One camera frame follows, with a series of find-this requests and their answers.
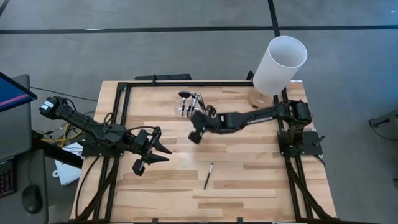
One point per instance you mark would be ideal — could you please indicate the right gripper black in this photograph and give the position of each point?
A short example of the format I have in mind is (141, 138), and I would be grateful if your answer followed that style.
(205, 123)

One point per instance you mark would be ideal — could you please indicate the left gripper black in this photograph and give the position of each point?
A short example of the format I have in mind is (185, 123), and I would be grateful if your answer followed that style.
(143, 140)

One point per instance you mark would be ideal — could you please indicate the thin black makeup brush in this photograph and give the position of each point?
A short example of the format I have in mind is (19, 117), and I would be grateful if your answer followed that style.
(202, 104)
(200, 101)
(208, 176)

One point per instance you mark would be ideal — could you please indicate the medium dark-bristle makeup brush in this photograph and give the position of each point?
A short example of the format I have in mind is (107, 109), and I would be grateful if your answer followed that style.
(194, 104)

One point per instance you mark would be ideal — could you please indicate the thick black face brush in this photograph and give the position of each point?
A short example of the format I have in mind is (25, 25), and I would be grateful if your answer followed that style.
(190, 104)

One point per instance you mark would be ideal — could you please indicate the large fluffy powder brush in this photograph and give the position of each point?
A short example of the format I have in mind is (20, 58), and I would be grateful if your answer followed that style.
(184, 101)

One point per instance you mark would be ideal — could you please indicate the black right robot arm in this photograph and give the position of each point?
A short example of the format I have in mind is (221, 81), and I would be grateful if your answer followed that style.
(258, 117)

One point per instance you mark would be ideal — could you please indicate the clear acrylic brush organizer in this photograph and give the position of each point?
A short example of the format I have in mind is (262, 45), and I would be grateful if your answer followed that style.
(178, 109)

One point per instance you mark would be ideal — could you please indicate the black mounting bar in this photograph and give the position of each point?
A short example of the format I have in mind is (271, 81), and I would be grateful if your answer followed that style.
(168, 77)

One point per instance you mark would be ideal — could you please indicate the white shade table lamp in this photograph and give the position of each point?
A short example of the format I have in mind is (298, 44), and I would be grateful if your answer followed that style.
(280, 68)

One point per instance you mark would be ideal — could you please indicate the white paper bag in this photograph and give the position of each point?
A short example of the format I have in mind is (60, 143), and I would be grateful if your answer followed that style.
(66, 169)

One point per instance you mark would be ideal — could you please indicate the black computer mouse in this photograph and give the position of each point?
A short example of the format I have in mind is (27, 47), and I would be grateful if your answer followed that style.
(31, 199)

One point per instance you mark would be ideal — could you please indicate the grey desk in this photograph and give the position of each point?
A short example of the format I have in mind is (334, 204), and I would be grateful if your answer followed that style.
(18, 133)

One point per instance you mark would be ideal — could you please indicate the black keyboard coloured keys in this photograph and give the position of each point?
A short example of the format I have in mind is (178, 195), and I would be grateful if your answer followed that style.
(6, 179)

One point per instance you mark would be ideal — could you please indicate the large blue display screen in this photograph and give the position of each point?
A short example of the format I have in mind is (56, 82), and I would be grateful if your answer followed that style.
(12, 91)

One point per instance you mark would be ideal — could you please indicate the grey metal stand base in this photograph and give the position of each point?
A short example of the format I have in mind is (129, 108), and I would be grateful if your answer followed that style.
(385, 119)

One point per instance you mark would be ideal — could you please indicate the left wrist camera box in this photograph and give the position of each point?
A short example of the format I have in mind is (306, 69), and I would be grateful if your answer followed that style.
(139, 167)

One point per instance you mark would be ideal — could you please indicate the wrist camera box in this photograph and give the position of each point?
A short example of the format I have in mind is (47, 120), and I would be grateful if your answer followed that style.
(196, 137)
(139, 167)

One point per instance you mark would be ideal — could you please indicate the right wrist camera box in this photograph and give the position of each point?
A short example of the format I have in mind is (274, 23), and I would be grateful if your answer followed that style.
(196, 137)

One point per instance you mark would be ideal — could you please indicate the black aluminium table frame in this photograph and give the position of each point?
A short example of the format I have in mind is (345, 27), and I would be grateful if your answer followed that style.
(122, 102)

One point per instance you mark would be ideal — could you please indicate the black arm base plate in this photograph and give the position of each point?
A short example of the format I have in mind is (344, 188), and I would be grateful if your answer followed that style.
(93, 151)
(309, 143)

